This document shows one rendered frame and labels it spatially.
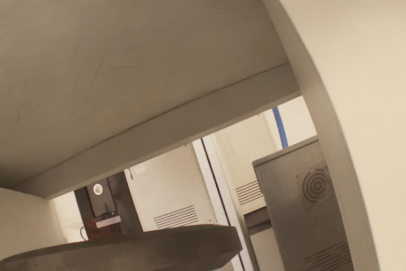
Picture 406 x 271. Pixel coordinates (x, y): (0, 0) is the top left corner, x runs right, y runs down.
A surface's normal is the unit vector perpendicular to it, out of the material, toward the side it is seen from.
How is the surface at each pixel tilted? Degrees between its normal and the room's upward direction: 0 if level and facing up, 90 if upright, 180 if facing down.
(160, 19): 180
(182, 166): 90
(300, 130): 90
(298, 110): 90
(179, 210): 90
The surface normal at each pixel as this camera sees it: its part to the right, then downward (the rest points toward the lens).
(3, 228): 0.90, -0.37
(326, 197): -0.20, -0.26
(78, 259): 0.08, -0.35
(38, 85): 0.29, 0.90
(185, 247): 0.65, -0.43
